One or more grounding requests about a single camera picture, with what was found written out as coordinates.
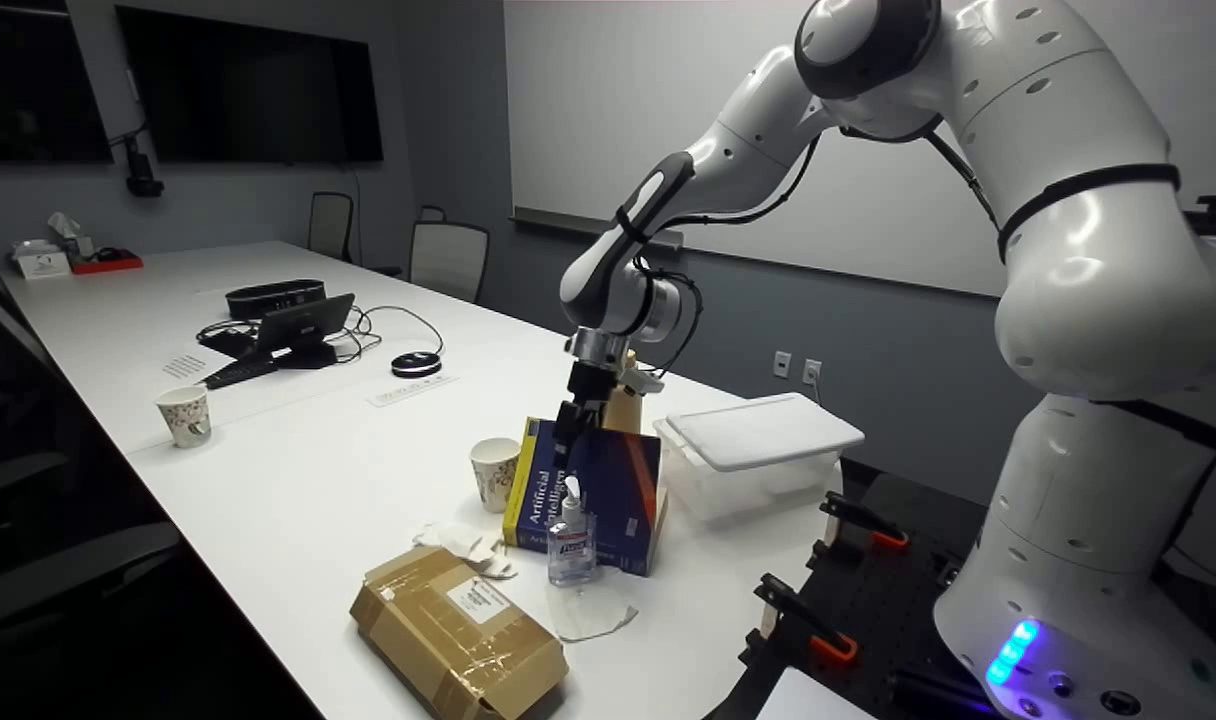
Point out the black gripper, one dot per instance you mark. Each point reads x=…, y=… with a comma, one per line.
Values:
x=595, y=364

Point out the taped brown cardboard box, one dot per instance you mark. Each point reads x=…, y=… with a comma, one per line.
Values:
x=452, y=634

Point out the red tray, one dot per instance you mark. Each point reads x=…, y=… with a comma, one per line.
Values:
x=108, y=263

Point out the patterned paper cup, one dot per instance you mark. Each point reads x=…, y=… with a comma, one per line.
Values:
x=187, y=418
x=493, y=475

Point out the black conference speaker bar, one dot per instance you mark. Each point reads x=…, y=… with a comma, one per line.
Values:
x=273, y=293

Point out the black round puck speaker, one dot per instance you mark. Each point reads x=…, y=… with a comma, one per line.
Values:
x=419, y=362

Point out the crumpled clear plastic wrap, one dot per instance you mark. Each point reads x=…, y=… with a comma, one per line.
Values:
x=467, y=549

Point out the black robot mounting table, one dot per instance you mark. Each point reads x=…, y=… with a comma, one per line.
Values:
x=903, y=602

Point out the grey office chair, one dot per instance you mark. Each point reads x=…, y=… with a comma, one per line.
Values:
x=429, y=213
x=2, y=387
x=450, y=263
x=328, y=225
x=60, y=573

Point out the flat clear plastic packaging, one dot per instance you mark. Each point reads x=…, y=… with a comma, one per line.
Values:
x=595, y=616

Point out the white tissue box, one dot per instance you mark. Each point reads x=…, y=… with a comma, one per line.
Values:
x=41, y=263

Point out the large wall television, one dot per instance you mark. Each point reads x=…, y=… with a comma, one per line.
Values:
x=249, y=87

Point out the black conference phone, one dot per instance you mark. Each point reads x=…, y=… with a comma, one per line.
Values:
x=294, y=325

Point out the clear lidded plastic container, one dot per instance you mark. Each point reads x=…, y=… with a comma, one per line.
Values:
x=762, y=453

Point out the wall whiteboard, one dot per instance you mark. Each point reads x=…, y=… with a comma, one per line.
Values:
x=595, y=106

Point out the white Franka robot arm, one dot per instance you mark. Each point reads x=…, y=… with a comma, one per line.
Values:
x=1103, y=266

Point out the white wipes bottle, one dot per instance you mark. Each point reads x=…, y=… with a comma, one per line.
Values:
x=70, y=232

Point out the smaller wall television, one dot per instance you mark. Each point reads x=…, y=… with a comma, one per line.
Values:
x=29, y=87

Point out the white wall outlet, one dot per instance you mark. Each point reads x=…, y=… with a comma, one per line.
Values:
x=814, y=370
x=780, y=362

